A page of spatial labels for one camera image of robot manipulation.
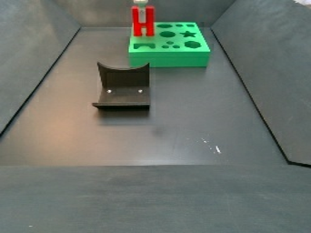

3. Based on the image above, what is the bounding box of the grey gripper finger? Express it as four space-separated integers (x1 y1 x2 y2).
133 0 149 7

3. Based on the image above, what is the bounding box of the red double-square peg object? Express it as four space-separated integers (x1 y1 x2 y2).
131 5 157 36

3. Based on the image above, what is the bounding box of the green shape-sorting block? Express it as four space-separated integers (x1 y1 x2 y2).
129 22 210 67

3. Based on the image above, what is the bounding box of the black curved holder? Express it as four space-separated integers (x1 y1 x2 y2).
93 63 151 109

